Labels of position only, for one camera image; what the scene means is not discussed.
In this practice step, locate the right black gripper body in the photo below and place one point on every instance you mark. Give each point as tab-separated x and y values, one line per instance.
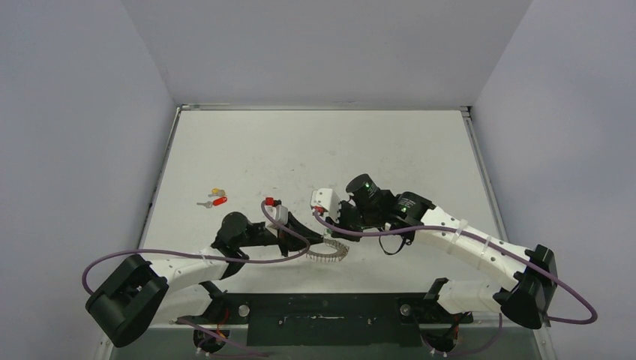
343	221

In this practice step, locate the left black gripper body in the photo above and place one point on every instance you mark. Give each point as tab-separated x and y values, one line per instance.
285	240

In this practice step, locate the metal disc keyring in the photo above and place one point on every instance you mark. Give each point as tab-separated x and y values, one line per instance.
328	251

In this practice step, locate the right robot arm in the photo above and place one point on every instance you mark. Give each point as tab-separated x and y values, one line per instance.
521	281

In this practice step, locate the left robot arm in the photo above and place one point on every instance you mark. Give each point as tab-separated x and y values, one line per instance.
142	292

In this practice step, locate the red tagged key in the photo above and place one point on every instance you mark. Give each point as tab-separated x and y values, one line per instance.
213	203

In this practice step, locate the yellow tagged key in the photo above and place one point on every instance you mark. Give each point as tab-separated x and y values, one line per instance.
217	192

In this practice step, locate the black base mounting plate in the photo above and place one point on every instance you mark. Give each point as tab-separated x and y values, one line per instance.
330	319

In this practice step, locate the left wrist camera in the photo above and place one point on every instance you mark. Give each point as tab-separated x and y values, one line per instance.
275	210

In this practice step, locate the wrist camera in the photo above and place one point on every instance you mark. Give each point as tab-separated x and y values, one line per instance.
326	203
275	210

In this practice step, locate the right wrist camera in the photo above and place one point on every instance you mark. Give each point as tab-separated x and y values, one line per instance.
326	203

